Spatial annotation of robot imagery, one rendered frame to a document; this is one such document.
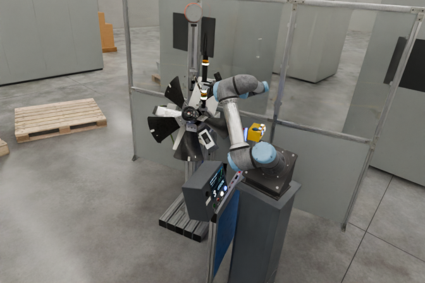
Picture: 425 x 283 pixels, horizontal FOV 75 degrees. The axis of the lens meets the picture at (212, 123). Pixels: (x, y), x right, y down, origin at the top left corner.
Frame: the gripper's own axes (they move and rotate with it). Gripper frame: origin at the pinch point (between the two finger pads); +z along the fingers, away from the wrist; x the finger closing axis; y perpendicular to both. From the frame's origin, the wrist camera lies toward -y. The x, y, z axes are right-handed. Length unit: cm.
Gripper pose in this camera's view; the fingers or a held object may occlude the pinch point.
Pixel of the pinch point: (201, 81)
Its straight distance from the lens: 201.3
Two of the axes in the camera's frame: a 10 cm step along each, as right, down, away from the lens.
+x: 4.1, -3.9, 8.3
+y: -0.6, 8.9, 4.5
